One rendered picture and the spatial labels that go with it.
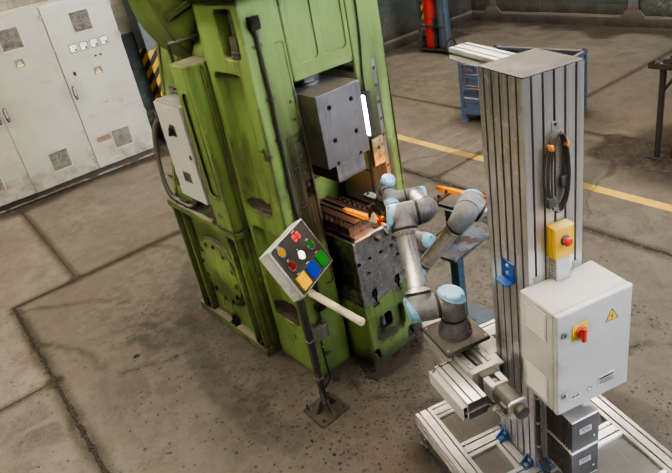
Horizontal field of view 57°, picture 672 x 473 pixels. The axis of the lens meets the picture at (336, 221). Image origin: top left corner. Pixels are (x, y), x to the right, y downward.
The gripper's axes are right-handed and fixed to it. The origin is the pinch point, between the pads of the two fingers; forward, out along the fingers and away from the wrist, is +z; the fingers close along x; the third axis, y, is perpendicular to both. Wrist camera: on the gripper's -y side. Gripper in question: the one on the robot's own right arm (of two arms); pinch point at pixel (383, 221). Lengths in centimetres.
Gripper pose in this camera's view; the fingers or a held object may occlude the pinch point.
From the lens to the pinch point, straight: 340.4
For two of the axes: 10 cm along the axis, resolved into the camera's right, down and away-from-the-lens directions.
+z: -6.3, -2.4, 7.4
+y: 1.9, 8.7, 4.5
